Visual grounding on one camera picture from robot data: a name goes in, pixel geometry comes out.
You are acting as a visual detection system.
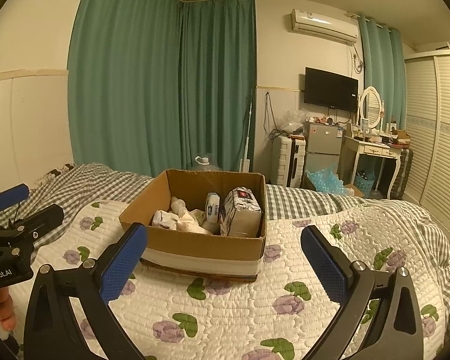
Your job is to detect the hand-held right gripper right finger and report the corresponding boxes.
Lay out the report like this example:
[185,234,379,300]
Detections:
[301,225,424,360]

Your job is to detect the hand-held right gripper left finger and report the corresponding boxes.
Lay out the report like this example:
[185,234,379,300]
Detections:
[23,222,149,360]

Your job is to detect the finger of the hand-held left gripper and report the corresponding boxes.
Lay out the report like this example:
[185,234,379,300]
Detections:
[0,204,65,248]
[0,183,31,219]

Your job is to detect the cream sock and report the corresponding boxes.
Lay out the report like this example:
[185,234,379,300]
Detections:
[176,210,208,234]

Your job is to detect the cardboard box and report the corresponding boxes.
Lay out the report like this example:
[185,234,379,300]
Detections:
[119,169,268,282]

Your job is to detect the white lavender fabric bundle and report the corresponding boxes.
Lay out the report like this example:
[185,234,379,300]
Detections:
[190,209,211,229]

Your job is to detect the printed tissue pack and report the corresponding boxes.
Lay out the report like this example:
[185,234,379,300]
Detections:
[219,187,263,238]

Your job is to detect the small blue white tissue pack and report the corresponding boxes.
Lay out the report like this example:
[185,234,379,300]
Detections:
[204,192,222,222]

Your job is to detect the person's left hand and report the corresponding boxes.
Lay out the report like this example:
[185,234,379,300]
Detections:
[0,287,16,333]

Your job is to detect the dark patterned cloth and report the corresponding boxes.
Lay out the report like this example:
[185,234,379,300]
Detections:
[35,163,76,181]

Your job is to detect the small open cardboard carton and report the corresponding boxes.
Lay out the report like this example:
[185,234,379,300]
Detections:
[343,183,365,198]

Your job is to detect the blue crumpled plastic bag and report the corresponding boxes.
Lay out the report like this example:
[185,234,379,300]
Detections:
[305,165,350,196]

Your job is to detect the blue plastic basket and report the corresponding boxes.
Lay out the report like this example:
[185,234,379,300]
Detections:
[354,170,376,196]

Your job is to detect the white floral quilt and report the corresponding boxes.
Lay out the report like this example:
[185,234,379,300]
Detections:
[7,199,450,360]

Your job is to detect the white suitcase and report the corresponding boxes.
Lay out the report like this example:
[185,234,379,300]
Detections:
[272,135,308,189]

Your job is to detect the grey small fridge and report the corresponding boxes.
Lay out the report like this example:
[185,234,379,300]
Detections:
[306,121,348,187]

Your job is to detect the dark suitcase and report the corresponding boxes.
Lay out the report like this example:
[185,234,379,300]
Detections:
[390,147,414,200]

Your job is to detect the white dressing table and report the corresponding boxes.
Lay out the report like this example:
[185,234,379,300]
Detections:
[339,134,403,198]

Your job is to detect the clear water jug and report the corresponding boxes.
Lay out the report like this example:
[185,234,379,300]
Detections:
[189,154,221,172]

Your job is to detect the clear plastic bag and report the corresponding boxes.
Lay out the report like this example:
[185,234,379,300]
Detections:
[279,109,310,136]

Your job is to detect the stack of boxes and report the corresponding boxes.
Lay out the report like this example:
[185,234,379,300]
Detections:
[387,127,412,148]

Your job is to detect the white mop pole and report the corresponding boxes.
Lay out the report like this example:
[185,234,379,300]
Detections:
[240,89,256,173]

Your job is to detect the white oval mirror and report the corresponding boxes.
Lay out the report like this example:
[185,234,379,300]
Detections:
[360,86,385,129]

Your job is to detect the wide teal curtain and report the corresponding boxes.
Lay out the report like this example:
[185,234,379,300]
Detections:
[67,0,183,178]

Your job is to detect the white slatted wardrobe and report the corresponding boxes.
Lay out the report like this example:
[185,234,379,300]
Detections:
[402,47,450,241]

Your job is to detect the narrow teal curtain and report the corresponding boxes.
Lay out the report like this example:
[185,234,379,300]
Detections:
[359,16,408,133]

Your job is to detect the teal corner curtain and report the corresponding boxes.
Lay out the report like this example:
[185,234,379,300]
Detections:
[178,0,258,174]

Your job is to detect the white air conditioner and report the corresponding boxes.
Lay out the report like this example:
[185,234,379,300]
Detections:
[290,8,360,45]

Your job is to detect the wall cables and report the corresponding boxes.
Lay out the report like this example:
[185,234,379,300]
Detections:
[264,92,283,140]

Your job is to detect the black wall television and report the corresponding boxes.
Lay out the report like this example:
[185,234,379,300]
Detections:
[304,67,360,113]

